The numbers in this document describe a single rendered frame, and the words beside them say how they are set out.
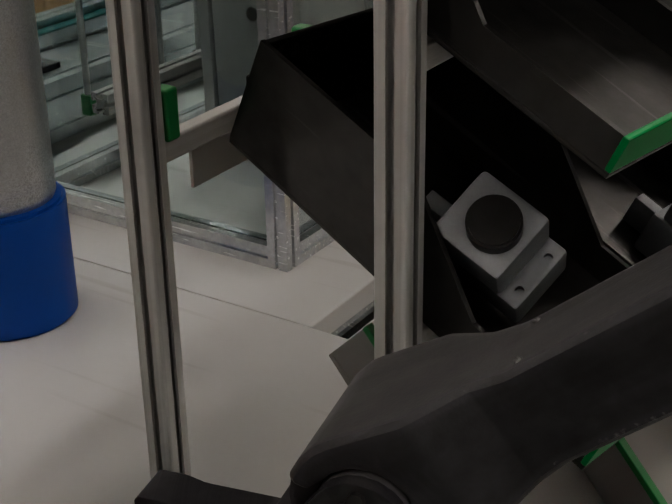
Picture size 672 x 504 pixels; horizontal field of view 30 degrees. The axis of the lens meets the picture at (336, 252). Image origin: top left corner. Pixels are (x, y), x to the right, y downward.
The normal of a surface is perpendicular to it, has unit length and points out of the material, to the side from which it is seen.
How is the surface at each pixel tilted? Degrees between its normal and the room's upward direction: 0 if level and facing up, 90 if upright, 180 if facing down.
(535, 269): 47
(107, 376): 0
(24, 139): 90
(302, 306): 0
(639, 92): 25
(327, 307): 0
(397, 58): 90
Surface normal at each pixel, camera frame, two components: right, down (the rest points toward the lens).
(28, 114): 0.87, 0.20
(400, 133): -0.54, 0.37
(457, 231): -0.15, -0.31
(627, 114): 0.29, -0.70
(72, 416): -0.01, -0.90
